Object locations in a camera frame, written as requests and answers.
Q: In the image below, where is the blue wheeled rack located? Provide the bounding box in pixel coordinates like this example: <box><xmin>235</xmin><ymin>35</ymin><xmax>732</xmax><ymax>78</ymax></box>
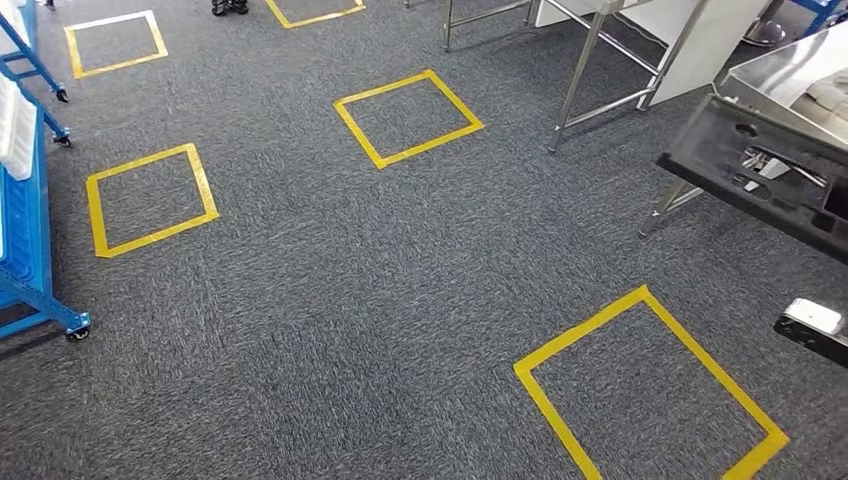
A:
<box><xmin>0</xmin><ymin>0</ymin><xmax>71</xmax><ymax>104</ymax></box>
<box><xmin>0</xmin><ymin>69</ymin><xmax>92</xmax><ymax>344</ymax></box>

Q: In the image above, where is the blue metal rack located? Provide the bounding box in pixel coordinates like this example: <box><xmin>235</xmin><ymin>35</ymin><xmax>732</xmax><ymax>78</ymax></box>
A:
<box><xmin>791</xmin><ymin>0</ymin><xmax>848</xmax><ymax>38</ymax></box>

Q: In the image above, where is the small steel table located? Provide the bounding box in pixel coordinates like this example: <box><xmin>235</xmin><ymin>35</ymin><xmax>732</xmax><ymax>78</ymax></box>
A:
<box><xmin>442</xmin><ymin>0</ymin><xmax>713</xmax><ymax>154</ymax></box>

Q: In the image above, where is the black plastic plate frame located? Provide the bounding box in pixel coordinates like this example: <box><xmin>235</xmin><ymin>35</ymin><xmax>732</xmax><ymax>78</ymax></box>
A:
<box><xmin>655</xmin><ymin>92</ymin><xmax>848</xmax><ymax>266</ymax></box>

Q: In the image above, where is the steel workbench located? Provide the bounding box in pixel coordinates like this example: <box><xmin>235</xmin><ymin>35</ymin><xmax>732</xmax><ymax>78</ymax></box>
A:
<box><xmin>639</xmin><ymin>19</ymin><xmax>848</xmax><ymax>240</ymax></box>

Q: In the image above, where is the white cabinet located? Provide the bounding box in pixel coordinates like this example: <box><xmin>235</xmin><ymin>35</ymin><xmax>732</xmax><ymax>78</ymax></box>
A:
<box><xmin>533</xmin><ymin>0</ymin><xmax>773</xmax><ymax>111</ymax></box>

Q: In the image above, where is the chrome stanchion post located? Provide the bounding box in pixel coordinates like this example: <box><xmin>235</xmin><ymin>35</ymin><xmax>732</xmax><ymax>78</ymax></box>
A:
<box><xmin>741</xmin><ymin>0</ymin><xmax>791</xmax><ymax>48</ymax></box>

